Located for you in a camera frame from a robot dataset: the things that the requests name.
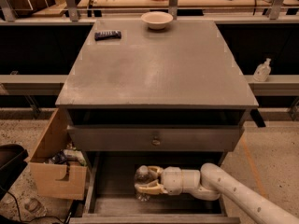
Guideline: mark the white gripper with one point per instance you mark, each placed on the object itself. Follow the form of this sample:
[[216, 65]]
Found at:
[[171, 180]]

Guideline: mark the clear plastic water bottle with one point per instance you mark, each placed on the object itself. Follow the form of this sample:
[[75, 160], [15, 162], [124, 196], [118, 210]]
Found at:
[[143, 176]]

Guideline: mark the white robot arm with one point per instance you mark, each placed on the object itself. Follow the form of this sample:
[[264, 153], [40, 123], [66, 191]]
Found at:
[[208, 184]]

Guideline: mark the round drawer knob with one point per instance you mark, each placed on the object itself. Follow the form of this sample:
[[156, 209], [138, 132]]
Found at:
[[156, 141]]

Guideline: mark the closed top grey drawer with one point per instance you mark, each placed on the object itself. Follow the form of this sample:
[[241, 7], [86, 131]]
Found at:
[[92, 138]]

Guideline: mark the open middle grey drawer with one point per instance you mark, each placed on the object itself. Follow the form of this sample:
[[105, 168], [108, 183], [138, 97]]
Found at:
[[111, 197]]

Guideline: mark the grey wooden drawer cabinet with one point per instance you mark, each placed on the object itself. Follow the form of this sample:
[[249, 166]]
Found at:
[[183, 76]]

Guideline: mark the clear bottle on floor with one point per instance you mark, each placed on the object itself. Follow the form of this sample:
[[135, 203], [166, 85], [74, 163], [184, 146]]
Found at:
[[35, 207]]

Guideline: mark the hand sanitizer pump bottle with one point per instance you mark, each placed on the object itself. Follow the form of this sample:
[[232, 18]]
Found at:
[[262, 71]]

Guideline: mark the brown cardboard box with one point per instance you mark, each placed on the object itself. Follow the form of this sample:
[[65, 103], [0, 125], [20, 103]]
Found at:
[[63, 181]]

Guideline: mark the black bin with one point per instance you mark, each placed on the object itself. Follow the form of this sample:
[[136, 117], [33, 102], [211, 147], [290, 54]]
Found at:
[[12, 163]]

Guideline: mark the white ceramic bowl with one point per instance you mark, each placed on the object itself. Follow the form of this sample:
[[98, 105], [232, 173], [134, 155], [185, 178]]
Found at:
[[156, 20]]

